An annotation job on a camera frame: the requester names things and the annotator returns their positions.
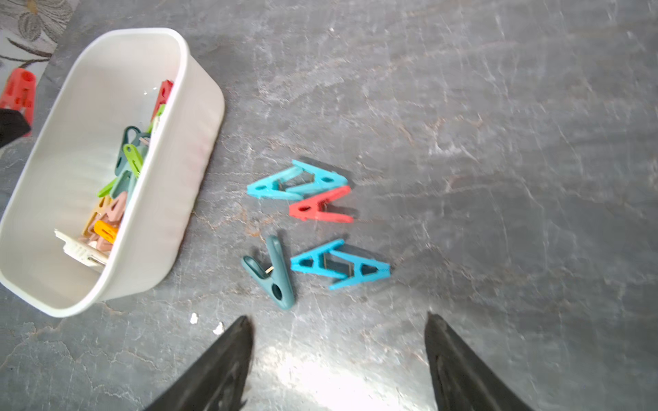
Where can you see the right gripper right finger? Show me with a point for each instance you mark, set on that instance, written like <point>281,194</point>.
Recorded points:
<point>461,380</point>

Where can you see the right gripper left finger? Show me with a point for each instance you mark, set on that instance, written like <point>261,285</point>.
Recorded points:
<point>216,381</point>

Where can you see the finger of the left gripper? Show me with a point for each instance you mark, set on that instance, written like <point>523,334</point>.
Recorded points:
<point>13,125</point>

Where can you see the white plastic storage box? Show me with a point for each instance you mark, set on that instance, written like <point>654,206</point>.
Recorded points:
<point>111,86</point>

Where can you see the red orange clothespin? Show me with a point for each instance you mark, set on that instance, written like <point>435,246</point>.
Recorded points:
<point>19,94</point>

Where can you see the dark teal clothespin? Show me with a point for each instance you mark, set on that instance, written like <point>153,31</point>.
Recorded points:
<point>275,280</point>

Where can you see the mint clothespin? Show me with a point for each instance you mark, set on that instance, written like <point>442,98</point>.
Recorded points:
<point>126,179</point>

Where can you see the green clothespin right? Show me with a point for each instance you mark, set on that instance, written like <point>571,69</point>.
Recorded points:
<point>134,159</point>

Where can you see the pink clothespin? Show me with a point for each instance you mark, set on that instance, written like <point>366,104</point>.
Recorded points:
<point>109,210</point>

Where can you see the yellow clothespin middle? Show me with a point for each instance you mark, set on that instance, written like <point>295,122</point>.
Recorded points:
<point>106,231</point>

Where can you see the white clothespin near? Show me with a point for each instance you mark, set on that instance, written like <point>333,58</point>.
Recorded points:
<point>83,253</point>

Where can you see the red clothespin pair left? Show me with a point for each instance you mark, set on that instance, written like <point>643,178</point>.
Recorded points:
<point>163,95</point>

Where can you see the blue clothespin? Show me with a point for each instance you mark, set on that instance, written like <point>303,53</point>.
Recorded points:
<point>346,269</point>

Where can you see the red clothespin by teal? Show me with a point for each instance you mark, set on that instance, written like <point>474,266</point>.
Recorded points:
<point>314,208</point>

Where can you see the teal clothespin upper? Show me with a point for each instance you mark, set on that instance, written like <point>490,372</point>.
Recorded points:
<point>297,182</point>

